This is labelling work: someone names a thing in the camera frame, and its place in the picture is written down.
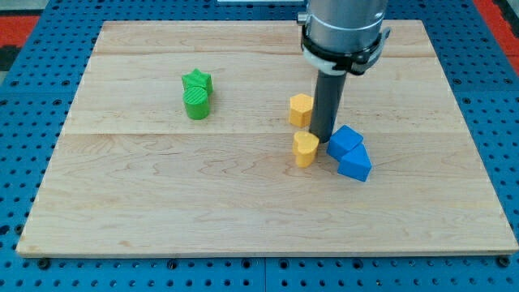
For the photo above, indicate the yellow heart block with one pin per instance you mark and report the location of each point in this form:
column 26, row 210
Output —
column 304, row 148

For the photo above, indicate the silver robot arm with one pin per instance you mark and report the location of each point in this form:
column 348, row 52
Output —
column 343, row 26

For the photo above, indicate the light wooden board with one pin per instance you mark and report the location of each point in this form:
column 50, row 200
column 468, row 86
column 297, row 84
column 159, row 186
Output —
column 132, row 176

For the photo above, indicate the yellow pentagon block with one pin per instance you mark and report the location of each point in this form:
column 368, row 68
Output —
column 301, row 107

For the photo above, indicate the green cylinder block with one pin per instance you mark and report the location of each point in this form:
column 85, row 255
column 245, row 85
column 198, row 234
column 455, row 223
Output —
column 196, row 103

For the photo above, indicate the blue cube block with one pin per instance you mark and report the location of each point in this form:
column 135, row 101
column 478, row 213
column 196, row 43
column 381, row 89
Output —
column 343, row 141

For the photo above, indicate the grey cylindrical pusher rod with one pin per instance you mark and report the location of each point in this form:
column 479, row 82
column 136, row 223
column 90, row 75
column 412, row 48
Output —
column 328, row 92

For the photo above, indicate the green star block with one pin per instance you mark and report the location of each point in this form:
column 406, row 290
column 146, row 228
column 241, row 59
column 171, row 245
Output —
column 197, row 78

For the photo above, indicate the blue triangle block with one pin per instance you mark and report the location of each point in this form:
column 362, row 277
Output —
column 356, row 164

